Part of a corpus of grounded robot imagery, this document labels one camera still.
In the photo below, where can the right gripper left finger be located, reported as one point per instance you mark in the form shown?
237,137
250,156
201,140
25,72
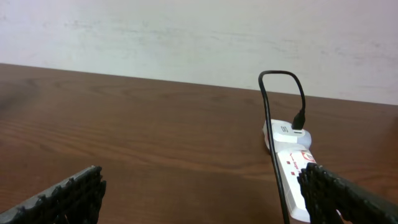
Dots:
77,199

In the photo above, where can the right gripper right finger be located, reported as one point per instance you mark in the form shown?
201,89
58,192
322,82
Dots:
330,198

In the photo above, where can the white power strip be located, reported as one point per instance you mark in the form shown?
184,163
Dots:
292,148

